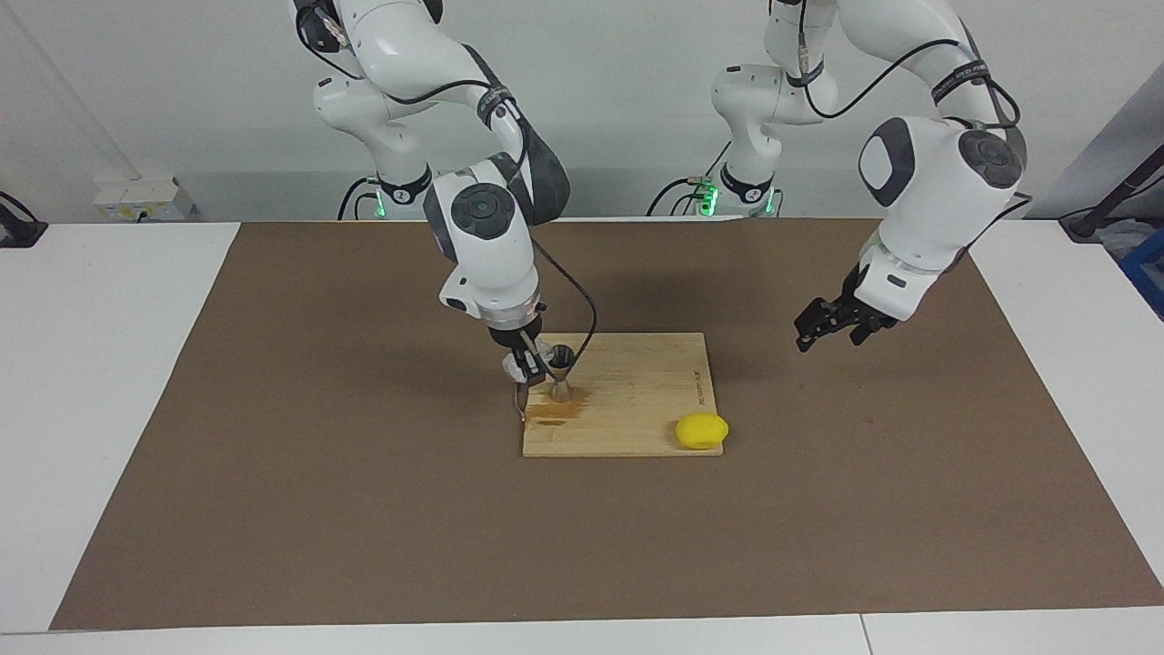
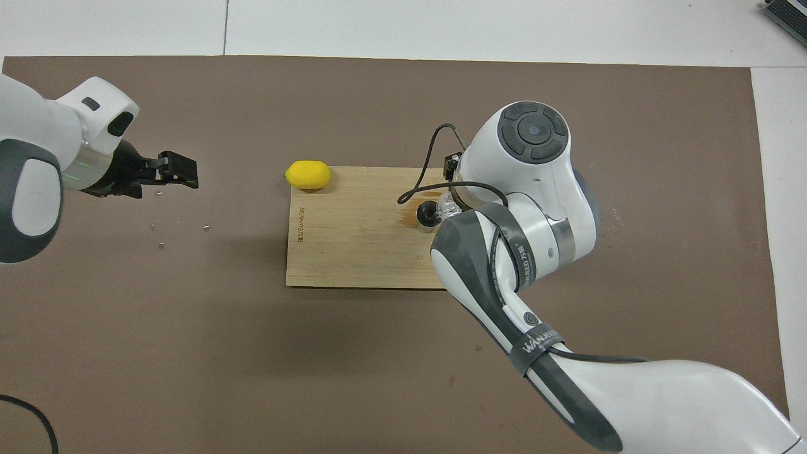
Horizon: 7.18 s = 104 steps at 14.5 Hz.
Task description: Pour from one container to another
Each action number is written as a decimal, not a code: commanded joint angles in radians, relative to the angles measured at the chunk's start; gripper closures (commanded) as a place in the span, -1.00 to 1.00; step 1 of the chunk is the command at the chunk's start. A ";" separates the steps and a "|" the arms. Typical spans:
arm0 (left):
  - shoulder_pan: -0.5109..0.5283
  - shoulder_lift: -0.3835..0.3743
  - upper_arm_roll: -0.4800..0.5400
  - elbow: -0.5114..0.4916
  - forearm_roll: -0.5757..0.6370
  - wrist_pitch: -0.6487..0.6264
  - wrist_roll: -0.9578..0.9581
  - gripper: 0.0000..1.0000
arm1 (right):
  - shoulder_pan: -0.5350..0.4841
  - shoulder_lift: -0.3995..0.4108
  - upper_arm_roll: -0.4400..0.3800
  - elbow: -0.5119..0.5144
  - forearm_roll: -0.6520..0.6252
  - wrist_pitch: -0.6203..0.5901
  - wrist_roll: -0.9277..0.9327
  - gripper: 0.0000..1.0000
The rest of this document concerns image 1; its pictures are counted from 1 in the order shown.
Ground black left base cables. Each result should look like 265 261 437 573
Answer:
647 136 733 217

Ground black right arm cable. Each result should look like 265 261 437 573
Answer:
296 0 598 374

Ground yellow lemon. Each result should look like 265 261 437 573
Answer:
675 413 730 451

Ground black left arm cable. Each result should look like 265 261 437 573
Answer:
796 0 1033 224

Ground wooden cutting board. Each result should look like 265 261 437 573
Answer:
514 332 726 459

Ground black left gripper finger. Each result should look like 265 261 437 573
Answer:
794 297 847 353
849 317 901 348

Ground black stand leg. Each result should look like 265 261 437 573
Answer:
1059 146 1164 242

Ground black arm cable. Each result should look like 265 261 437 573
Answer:
296 0 598 374
796 0 1033 224

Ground brown table mat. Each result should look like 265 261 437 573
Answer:
50 218 1164 630

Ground black base cables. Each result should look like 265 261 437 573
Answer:
647 136 733 217
338 177 383 221

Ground black clamp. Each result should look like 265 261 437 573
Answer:
0 191 48 248

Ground clear glass cup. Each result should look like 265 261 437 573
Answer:
502 337 557 383

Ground steel jigger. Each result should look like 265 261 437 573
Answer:
546 344 577 404

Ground black right base cables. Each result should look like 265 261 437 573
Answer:
338 177 383 221

